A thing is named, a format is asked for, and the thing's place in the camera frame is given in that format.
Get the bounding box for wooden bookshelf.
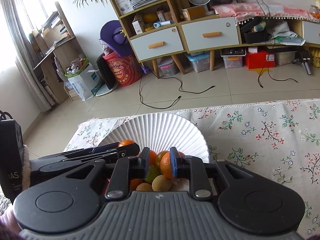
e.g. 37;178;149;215
30;1;87;104

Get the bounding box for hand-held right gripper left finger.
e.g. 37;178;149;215
32;147;150;200

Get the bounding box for red box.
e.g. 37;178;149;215
244;50;277;70

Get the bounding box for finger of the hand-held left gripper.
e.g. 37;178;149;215
64;142;121;157
37;143;140;165

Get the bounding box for clear storage box blue lid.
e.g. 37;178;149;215
186;52;211;73

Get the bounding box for purple plush toy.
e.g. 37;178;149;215
99;20;134;57

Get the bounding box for white ribbed plate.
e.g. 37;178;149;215
99;112;209;192

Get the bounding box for black handheld device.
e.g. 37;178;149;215
292;51;313;75

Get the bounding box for yellow round object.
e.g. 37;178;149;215
143;12;157;24

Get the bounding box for yellow egg carton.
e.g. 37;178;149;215
309;47;320;68

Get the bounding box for white printed box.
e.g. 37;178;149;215
114;0;135;15

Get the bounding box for pink floral cloth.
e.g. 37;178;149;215
212;1;320;25

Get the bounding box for white drawer orange handle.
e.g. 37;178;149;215
180;16;240;52
129;26;185;62

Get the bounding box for black bag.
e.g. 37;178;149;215
240;17;269;44

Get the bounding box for cardboard tube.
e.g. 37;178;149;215
174;0;190;18

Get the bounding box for small white carton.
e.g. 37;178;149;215
132;15;146;35

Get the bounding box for low cabinet white drawer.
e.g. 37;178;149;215
302;20;320;46

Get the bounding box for grey curtain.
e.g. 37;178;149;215
0;0;54;113

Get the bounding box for floral tablecloth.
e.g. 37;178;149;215
64;99;320;238

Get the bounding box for cardboard box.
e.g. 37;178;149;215
181;6;207;21

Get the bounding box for clear jar of oranges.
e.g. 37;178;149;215
309;4;320;20

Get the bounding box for white plastic bags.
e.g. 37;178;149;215
266;21;307;47

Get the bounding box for clear plastic box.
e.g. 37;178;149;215
274;50;298;67

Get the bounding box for orange white small boxes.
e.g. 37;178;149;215
156;9;174;22

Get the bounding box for white paper bag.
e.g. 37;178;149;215
64;64;102;101

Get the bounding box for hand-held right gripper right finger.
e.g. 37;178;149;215
169;147;285;200

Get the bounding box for black cable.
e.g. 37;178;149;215
256;55;299;88
139;64;182;109
157;76;216;93

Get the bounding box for blue white thermometer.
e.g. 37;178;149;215
151;20;174;29

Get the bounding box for green tomato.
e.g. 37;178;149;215
145;165;162;184

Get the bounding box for black panel on white base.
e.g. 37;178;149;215
96;54;119;97

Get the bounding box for red bucket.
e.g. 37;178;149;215
102;51;142;87

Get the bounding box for low wooden cabinet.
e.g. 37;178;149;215
236;15;320;53

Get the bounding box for white plush toy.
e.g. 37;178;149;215
65;57;89;75

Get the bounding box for clear storage box orange latch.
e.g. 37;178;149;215
220;47;247;68

